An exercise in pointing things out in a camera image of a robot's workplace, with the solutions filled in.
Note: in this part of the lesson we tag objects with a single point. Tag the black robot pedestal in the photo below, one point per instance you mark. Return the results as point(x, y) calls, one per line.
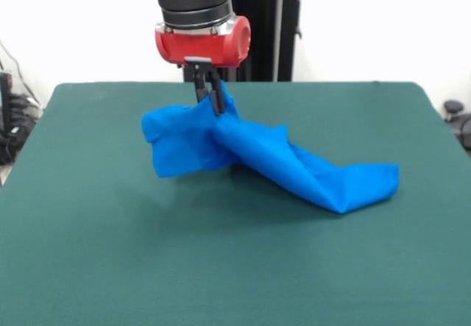
point(268, 31)

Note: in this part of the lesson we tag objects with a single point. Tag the black box with red mark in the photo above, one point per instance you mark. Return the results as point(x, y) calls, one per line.
point(5, 101)

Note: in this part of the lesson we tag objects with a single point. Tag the dark green table cloth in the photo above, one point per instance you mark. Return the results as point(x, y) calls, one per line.
point(184, 267)

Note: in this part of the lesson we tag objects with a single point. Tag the grey office chair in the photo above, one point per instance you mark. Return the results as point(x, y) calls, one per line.
point(458, 120)

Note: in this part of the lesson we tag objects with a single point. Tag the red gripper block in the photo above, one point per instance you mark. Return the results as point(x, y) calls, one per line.
point(206, 48)

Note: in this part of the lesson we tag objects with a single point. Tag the blue shirt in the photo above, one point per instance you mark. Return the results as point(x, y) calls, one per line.
point(257, 149)

